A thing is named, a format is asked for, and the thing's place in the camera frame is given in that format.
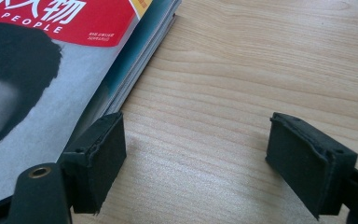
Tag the teal cover magazine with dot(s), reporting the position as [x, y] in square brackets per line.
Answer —
[136, 49]

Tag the portrait cover magazine red header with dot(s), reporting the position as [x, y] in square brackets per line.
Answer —
[74, 77]

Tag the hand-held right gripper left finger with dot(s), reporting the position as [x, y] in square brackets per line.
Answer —
[99, 161]

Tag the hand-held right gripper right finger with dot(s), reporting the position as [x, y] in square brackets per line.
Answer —
[304, 168]

